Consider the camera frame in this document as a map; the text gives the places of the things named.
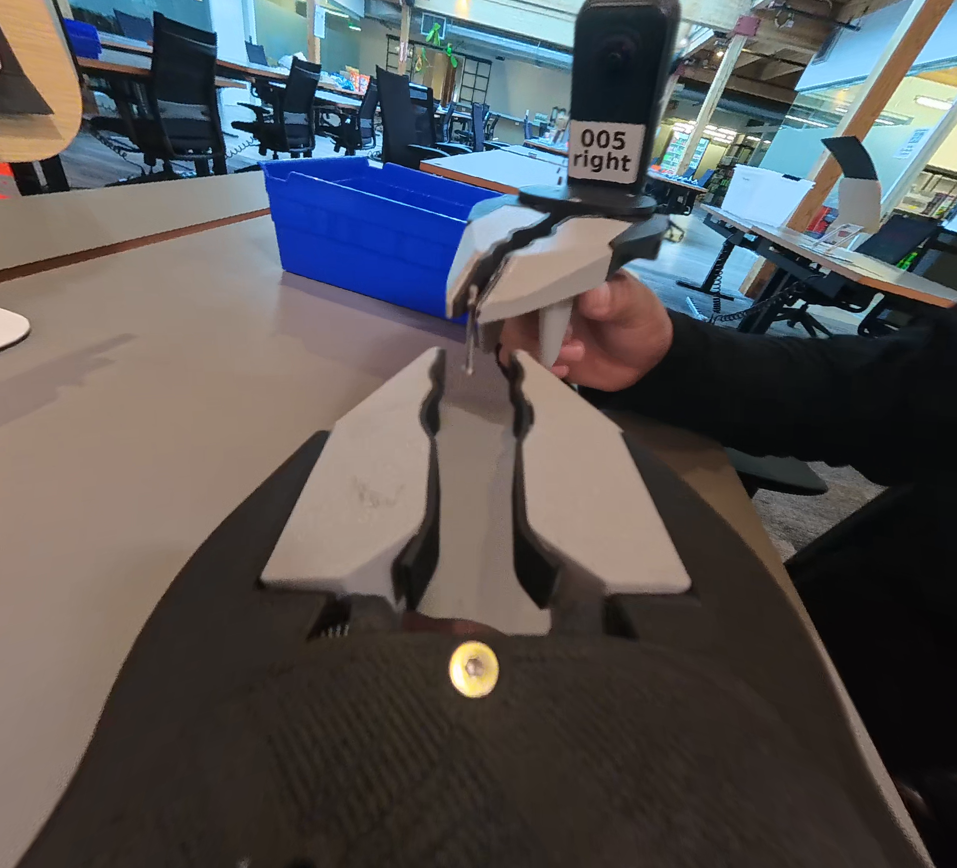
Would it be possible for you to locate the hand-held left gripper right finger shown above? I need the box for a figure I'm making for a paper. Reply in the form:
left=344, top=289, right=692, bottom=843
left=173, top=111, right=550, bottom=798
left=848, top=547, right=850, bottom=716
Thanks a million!
left=508, top=349, right=692, bottom=636

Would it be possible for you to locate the black office chair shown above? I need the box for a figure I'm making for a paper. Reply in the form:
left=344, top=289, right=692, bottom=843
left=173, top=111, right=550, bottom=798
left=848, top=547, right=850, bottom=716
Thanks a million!
left=238, top=57, right=322, bottom=160
left=374, top=66, right=451, bottom=171
left=327, top=79, right=379, bottom=156
left=146, top=12, right=230, bottom=178
left=858, top=214, right=952, bottom=340

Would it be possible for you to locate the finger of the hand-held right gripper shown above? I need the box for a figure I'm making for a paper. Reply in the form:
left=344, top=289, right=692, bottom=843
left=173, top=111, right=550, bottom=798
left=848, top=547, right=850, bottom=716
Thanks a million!
left=447, top=205, right=544, bottom=320
left=477, top=218, right=623, bottom=370

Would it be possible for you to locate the wooden top office desk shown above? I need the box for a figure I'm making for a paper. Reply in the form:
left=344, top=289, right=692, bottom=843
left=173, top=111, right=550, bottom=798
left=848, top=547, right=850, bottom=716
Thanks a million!
left=78, top=53, right=248, bottom=93
left=420, top=145, right=571, bottom=196
left=676, top=201, right=957, bottom=335

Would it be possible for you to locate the blue plastic bin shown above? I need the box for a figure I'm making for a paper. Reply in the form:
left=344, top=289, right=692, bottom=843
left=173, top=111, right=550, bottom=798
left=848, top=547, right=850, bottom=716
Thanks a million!
left=63, top=17, right=103, bottom=59
left=260, top=158, right=503, bottom=322

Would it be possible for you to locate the white storage box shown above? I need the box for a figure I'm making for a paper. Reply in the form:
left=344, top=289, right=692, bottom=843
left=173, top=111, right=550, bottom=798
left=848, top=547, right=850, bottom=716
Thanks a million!
left=720, top=164, right=816, bottom=231

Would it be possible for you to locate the person's right hand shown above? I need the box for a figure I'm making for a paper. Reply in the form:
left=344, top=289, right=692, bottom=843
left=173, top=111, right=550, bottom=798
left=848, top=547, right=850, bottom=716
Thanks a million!
left=497, top=274, right=674, bottom=392

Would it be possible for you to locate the person's right forearm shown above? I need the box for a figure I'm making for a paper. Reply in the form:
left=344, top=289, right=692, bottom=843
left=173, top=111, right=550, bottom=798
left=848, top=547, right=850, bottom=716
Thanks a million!
left=583, top=307, right=957, bottom=489

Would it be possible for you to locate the green wall decoration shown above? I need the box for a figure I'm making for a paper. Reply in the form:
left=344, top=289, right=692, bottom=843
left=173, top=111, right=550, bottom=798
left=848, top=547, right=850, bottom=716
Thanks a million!
left=419, top=16, right=462, bottom=71

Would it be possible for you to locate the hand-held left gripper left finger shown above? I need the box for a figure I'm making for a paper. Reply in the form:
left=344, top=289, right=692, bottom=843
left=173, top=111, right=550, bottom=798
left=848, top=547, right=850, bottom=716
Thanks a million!
left=260, top=347, right=448, bottom=613

